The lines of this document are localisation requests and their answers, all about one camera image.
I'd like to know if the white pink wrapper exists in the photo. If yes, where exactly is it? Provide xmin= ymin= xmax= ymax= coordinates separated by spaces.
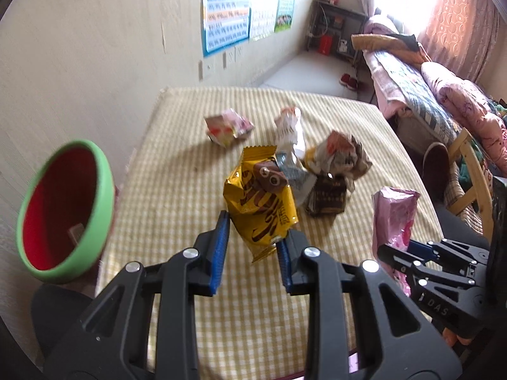
xmin=204 ymin=109 xmax=255 ymax=148

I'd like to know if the silver foil wrapper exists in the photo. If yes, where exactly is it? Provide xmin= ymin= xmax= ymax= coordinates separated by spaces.
xmin=276 ymin=152 xmax=318 ymax=206

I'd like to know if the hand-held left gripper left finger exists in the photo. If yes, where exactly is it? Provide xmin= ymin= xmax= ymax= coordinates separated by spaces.
xmin=43 ymin=211 xmax=231 ymax=380

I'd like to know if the white table wall poster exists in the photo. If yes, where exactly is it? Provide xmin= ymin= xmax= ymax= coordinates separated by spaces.
xmin=249 ymin=0 xmax=284 ymax=42

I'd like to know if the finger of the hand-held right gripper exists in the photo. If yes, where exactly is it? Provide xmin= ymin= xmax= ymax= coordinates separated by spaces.
xmin=408 ymin=238 xmax=491 ymax=272
xmin=376 ymin=244 xmax=476 ymax=297

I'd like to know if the pink snack wrapper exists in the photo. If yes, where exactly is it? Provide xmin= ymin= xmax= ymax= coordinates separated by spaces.
xmin=372 ymin=187 xmax=421 ymax=297

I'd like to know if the wooden chair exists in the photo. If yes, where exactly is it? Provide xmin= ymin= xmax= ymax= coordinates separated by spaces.
xmin=447 ymin=127 xmax=496 ymax=242

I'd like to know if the pink pillow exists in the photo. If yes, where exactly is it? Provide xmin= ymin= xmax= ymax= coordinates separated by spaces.
xmin=363 ymin=15 xmax=401 ymax=36

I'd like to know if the white orange wrapper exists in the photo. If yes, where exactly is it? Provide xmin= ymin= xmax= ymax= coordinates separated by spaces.
xmin=274 ymin=106 xmax=306 ymax=159

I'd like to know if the yellow brown snack wrapper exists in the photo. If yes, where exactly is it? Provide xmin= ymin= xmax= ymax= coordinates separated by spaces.
xmin=223 ymin=145 xmax=299 ymax=264

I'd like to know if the black garment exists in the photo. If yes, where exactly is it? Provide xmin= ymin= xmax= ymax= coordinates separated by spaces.
xmin=396 ymin=34 xmax=420 ymax=52

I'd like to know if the orange yellow cloth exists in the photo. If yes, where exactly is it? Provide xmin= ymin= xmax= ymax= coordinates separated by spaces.
xmin=351 ymin=34 xmax=421 ymax=54

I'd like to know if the blue plaid bedsheet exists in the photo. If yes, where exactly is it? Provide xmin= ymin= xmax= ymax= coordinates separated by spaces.
xmin=374 ymin=49 xmax=460 ymax=135

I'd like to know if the blue letter wall poster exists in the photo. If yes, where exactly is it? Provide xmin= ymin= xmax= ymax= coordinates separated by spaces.
xmin=201 ymin=0 xmax=254 ymax=58

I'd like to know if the dark metal shelf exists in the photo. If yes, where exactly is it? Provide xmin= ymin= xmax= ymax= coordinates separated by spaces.
xmin=307 ymin=0 xmax=369 ymax=62

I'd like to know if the pink floral quilt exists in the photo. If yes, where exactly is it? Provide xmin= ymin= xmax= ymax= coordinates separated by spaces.
xmin=420 ymin=62 xmax=507 ymax=155

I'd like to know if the green red trash bin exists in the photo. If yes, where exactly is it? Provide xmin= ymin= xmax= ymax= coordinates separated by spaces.
xmin=16 ymin=139 xmax=115 ymax=285

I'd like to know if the dark brown snack wrapper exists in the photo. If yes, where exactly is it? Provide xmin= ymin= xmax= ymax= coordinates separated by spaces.
xmin=305 ymin=174 xmax=349 ymax=216

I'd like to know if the brown silver wrapper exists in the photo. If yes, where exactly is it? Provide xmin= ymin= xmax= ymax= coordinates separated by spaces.
xmin=313 ymin=130 xmax=373 ymax=191

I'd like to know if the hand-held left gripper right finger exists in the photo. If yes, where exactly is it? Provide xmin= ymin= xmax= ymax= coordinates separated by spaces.
xmin=276 ymin=230 xmax=464 ymax=380

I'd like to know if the bed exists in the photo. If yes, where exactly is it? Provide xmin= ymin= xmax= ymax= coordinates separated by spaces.
xmin=351 ymin=15 xmax=507 ymax=159

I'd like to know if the green blue wall poster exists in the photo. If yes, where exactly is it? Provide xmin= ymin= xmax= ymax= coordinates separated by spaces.
xmin=274 ymin=0 xmax=298 ymax=33

